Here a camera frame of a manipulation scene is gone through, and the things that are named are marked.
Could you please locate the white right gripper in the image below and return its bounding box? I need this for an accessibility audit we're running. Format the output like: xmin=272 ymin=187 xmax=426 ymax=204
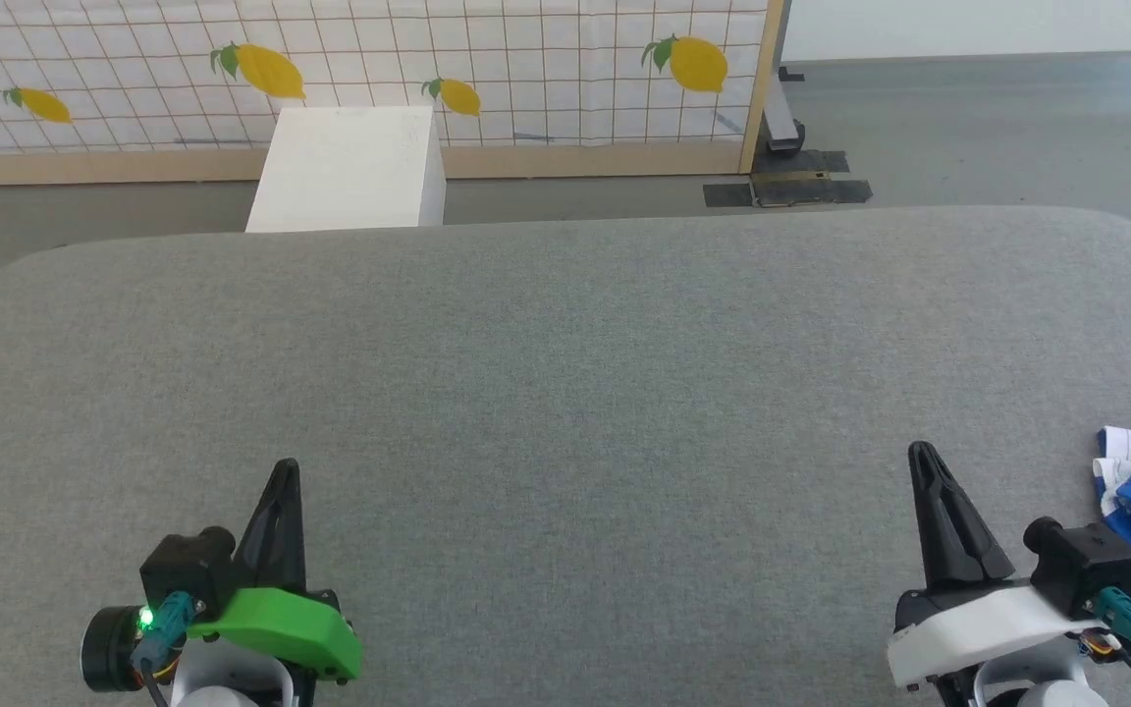
xmin=886 ymin=440 xmax=1108 ymax=690

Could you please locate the grey fabric sofa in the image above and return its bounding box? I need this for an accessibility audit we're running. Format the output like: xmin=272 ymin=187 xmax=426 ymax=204
xmin=0 ymin=205 xmax=1131 ymax=707

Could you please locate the white box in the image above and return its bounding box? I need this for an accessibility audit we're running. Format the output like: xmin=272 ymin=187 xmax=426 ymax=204
xmin=244 ymin=105 xmax=448 ymax=235

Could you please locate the lemon print partition screen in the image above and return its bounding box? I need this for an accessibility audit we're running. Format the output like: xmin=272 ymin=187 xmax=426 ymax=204
xmin=0 ymin=0 xmax=788 ymax=189

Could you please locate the grey metal partition foot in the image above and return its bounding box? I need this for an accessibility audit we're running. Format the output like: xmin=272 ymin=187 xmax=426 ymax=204
xmin=760 ymin=63 xmax=808 ymax=157

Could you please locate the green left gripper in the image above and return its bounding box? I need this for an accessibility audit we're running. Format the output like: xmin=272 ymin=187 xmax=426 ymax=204
xmin=186 ymin=458 xmax=364 ymax=688

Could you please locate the left arm teal-plug cable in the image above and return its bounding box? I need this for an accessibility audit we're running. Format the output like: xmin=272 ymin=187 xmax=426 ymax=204
xmin=128 ymin=591 xmax=201 ymax=707

